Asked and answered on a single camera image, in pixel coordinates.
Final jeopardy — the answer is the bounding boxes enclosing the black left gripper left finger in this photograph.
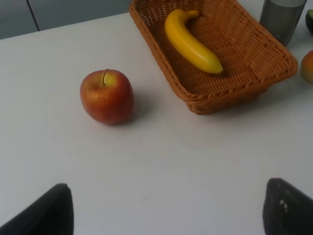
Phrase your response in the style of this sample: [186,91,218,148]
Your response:
[0,183,74,235]

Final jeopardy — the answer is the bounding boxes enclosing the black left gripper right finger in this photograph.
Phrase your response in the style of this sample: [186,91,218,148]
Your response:
[263,178,313,235]

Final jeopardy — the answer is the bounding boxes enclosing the yellow banana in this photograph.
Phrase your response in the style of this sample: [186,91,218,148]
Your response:
[164,9,223,74]

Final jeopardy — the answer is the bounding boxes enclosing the orange wicker basket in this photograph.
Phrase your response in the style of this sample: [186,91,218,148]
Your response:
[129,0,298,115]

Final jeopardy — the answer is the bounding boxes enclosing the red apple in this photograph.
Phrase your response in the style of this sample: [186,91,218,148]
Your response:
[80,69,134,125]

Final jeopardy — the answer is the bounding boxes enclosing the orange red peach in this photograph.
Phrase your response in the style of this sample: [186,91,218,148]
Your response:
[300,50,313,84]

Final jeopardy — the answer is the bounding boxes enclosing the grey translucent cup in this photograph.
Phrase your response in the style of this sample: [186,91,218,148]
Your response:
[259,0,307,46]

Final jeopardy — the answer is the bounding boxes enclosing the halved avocado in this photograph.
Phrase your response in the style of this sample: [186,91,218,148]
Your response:
[305,9,313,35]

